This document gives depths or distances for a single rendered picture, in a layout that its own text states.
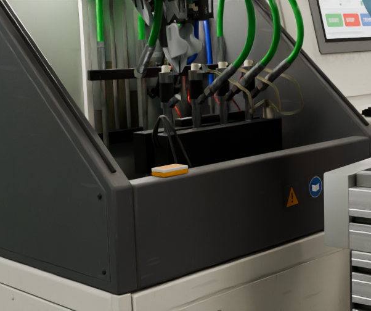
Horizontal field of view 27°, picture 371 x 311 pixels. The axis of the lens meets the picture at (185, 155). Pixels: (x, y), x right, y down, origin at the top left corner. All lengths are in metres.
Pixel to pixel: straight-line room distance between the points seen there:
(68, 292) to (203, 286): 0.21
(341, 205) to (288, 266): 0.51
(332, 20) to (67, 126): 0.94
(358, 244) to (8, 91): 0.65
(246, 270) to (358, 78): 0.79
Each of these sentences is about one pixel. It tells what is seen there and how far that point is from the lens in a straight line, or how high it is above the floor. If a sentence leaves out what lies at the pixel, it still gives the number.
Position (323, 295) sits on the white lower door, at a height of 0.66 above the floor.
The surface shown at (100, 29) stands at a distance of 1.66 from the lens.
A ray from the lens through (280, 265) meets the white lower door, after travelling 1.40.
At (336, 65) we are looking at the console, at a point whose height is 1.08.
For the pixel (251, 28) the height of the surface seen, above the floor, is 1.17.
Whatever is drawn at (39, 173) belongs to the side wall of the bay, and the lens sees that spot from 1.25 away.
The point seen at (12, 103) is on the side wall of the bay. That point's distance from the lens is 1.30.
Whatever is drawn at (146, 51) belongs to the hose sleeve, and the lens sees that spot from 1.36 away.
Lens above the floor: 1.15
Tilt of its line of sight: 8 degrees down
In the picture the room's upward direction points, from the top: 2 degrees counter-clockwise
